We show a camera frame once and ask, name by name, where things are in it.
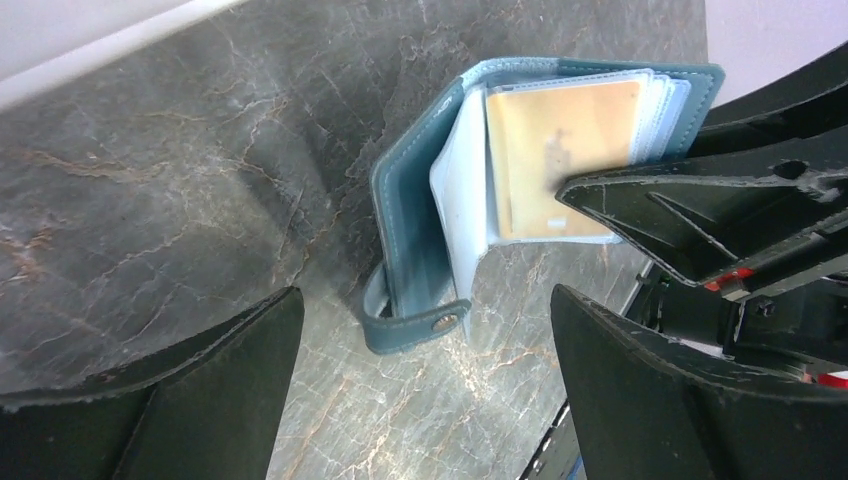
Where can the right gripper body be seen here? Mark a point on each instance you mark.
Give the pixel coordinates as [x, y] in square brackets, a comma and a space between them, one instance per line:
[787, 316]

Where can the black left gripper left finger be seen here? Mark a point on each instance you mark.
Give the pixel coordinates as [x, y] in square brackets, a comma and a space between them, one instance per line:
[208, 407]

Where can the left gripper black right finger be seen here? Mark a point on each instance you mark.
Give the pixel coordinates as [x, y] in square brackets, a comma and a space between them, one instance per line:
[648, 407]

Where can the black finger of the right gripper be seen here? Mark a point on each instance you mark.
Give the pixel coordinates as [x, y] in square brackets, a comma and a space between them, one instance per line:
[775, 216]
[805, 103]

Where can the blue card holder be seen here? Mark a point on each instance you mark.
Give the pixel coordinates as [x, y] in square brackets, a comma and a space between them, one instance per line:
[434, 198]

